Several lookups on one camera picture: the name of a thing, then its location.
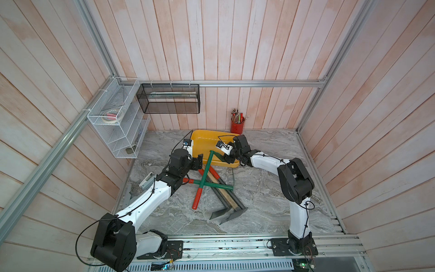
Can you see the white wire wall shelf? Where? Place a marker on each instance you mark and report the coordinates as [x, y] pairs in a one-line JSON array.
[[124, 138]]

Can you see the black mesh wall basket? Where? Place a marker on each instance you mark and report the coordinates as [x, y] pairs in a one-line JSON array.
[[169, 98]]

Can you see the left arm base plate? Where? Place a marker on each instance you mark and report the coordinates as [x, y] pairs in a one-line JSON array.
[[168, 250]]

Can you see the yellow plastic storage box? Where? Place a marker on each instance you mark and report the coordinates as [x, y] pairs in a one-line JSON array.
[[205, 140]]

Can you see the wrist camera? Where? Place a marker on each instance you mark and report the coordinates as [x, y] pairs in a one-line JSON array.
[[225, 148], [187, 145]]

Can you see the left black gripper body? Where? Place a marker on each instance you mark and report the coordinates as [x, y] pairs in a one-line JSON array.
[[194, 164]]

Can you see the green hoe red grip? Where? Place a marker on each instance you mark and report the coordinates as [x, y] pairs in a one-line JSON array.
[[203, 181], [207, 184]]

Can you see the pens in red cup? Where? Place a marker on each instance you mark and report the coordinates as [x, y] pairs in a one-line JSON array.
[[238, 117]]

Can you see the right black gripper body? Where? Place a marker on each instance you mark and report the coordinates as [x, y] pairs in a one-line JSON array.
[[234, 154]]

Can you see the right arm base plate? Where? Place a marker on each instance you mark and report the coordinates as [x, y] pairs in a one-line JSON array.
[[291, 247]]

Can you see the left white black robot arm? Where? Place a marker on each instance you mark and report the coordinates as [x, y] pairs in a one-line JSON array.
[[116, 242]]

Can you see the tape roll on shelf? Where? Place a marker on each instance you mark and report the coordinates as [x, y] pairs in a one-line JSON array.
[[111, 116]]

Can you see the grey hoe red grip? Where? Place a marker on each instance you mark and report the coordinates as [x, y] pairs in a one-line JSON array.
[[235, 214], [219, 213]]

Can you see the red pen holder cup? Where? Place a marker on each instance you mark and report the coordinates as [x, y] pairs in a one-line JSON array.
[[237, 128]]

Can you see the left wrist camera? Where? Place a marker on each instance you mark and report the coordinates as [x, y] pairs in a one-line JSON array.
[[187, 145]]

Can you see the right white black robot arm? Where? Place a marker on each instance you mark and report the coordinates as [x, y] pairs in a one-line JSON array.
[[295, 181]]

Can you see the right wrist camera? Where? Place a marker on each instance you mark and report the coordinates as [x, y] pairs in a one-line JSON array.
[[225, 148]]

